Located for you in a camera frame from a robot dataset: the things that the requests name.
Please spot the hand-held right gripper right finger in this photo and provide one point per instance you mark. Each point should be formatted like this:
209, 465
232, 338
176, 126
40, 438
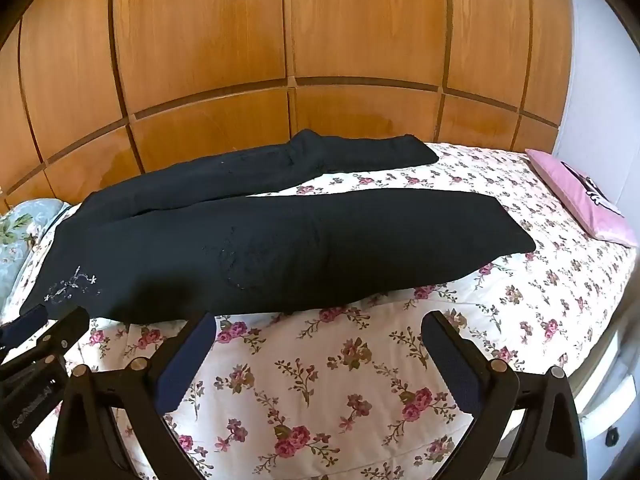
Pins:
452, 360

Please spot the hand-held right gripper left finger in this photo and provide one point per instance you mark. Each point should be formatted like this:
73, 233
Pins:
187, 360

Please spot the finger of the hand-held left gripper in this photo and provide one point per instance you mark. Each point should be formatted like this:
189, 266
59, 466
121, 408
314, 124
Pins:
22, 324
62, 332

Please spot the black pants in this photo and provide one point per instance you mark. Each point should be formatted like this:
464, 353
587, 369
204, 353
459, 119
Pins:
300, 250

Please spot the light blue floral pillow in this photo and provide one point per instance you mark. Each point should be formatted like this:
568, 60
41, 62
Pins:
17, 230

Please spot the floral bedspread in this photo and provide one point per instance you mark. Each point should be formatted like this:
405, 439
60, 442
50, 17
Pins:
320, 380

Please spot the black knob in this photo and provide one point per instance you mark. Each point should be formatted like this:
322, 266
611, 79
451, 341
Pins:
612, 437

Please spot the pink pillow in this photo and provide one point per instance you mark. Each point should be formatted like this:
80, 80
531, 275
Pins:
585, 195

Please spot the wooden wardrobe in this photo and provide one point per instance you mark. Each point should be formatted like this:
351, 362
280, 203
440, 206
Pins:
300, 50

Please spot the white bed frame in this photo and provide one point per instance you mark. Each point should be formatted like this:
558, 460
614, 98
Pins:
612, 395

